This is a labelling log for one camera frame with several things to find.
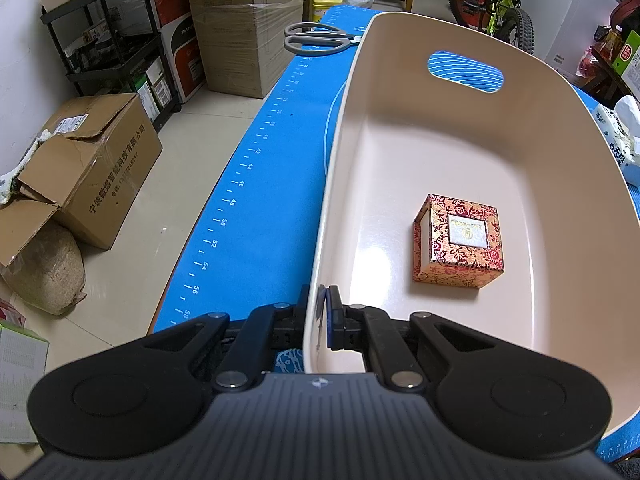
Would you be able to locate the white cabinet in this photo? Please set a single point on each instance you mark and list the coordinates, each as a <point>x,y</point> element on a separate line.
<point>575,10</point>

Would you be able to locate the tape wrapped cardboard box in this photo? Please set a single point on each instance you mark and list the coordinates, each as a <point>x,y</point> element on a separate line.
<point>235,50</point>

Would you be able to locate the beige plastic bin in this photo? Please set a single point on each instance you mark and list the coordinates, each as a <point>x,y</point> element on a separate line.
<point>450,150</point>

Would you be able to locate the green white red-label box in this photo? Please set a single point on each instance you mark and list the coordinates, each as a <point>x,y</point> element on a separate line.
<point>629,60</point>

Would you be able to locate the red gold floral box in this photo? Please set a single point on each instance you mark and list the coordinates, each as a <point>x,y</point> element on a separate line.
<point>470,260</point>

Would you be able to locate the tan woven sack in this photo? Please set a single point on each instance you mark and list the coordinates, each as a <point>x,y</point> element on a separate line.
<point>45,270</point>

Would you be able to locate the black shelf rack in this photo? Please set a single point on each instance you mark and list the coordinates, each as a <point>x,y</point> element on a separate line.
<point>155,85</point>

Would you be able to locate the dark wooden side table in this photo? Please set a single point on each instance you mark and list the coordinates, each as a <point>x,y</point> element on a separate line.
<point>605,80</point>

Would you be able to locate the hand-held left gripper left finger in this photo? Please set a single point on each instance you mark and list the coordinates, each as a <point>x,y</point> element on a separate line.
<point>289,327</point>

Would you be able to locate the torn cardboard flap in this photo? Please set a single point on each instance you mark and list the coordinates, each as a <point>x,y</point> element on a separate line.
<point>20,230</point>

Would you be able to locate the blue measuring mat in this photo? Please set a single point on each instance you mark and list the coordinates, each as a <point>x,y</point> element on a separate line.
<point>280,185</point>

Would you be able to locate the green red bicycle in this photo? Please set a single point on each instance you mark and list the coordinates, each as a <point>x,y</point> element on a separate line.
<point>515,20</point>

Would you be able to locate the printed tissue pack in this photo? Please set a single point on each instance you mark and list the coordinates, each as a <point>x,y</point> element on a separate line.
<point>615,135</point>

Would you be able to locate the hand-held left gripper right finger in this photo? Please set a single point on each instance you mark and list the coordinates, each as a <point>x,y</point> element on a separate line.
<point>333,317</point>

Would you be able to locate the white green carton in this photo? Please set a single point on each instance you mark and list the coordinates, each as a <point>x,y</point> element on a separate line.
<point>20,385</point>

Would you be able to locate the open printed cardboard box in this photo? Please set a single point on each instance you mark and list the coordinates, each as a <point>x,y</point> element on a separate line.
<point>100,170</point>

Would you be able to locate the white red appliance box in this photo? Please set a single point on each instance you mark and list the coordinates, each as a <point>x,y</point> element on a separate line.
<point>182,55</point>

